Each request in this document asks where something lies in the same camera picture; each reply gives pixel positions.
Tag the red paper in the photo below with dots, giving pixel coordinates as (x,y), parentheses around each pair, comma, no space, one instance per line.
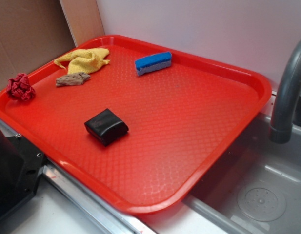
(19,88)

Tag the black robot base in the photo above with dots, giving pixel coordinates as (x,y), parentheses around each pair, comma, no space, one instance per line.
(21,164)

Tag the red plastic tray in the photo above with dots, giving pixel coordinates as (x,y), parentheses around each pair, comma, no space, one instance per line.
(180,119)

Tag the black rounded block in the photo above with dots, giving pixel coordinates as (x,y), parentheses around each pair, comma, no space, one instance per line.
(106,127)

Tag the blue and grey sponge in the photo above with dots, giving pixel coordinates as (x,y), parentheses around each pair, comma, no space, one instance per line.
(153,63)

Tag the brown crumpled scrap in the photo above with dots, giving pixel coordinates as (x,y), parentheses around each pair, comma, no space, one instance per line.
(72,79)

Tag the yellow cloth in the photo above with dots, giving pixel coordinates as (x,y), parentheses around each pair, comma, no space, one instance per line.
(83,60)

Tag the grey faucet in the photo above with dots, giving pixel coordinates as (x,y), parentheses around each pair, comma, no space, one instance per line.
(287,107)

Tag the grey plastic sink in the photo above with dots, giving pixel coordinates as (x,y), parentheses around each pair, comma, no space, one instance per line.
(254,188)

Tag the brown cardboard panel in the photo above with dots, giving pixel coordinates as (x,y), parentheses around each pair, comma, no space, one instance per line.
(32,33)

